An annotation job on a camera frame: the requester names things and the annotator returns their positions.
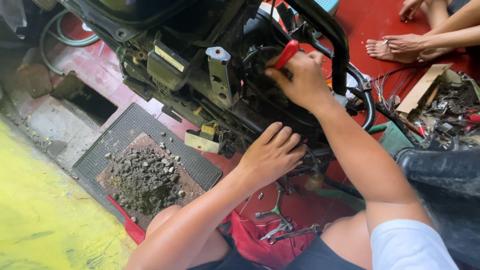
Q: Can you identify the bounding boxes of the person's left hand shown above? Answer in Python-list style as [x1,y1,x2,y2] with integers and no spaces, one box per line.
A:
[238,122,307,192]

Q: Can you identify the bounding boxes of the person's right hand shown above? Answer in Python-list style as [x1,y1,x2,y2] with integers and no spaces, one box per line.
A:
[265,50,331,113]

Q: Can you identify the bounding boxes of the red-handled hand tool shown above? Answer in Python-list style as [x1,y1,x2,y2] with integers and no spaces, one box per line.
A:
[273,40,300,71]

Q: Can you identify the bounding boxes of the Y-shaped socket wrench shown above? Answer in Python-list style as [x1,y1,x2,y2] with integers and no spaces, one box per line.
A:
[255,182,295,231]

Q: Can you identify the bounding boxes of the amber bulb cover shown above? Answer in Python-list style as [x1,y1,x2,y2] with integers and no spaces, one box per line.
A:
[304,172,324,191]

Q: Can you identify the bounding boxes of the metal pliers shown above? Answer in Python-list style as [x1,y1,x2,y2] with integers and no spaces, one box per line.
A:
[259,221,295,241]

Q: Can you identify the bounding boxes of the cream and yellow relay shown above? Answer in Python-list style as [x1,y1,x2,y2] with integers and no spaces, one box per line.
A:
[184,122,226,154]

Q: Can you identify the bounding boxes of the steel spanner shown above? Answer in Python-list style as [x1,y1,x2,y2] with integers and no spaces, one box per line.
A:
[267,224,320,245]

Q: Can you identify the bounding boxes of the light blue plastic stool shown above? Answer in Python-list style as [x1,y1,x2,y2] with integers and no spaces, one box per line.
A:
[311,0,340,14]

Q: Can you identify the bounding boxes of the red cloth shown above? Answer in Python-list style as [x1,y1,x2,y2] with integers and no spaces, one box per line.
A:
[108,195,324,270]

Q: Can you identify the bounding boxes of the green metal stand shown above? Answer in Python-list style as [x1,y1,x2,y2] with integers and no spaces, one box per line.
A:
[369,121,418,155]

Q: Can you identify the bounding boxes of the pile of grey gravel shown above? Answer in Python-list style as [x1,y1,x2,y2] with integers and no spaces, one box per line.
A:
[109,144,186,216]

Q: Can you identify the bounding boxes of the black box with yellow label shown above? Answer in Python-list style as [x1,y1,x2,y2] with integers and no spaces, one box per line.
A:
[147,39,190,91]

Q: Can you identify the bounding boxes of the dirty black motorcycle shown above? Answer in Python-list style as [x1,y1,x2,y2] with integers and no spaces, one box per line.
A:
[56,0,376,188]

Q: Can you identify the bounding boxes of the black rubber mat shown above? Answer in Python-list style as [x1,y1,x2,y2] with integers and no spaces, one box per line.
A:
[72,103,223,226]

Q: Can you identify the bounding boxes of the carton of tools and parts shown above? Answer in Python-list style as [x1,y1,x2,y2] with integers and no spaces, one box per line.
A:
[394,63,480,149]

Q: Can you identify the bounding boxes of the white shirt sleeve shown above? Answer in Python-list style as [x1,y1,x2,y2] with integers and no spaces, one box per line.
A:
[370,219,460,270]

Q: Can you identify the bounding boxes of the black plastic fender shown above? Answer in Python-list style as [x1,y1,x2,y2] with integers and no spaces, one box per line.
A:
[394,146,480,270]

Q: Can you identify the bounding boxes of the grey stone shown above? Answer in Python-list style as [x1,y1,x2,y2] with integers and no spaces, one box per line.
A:
[15,64,53,99]

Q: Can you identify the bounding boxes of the bundle of thin wires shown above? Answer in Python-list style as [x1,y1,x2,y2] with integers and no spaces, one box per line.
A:
[371,69,415,113]

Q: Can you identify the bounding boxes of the grey metal bracket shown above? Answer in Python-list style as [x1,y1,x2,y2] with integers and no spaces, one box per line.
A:
[205,46,239,108]

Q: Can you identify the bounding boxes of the green hose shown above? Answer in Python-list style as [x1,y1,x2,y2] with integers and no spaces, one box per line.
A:
[39,9,101,76]

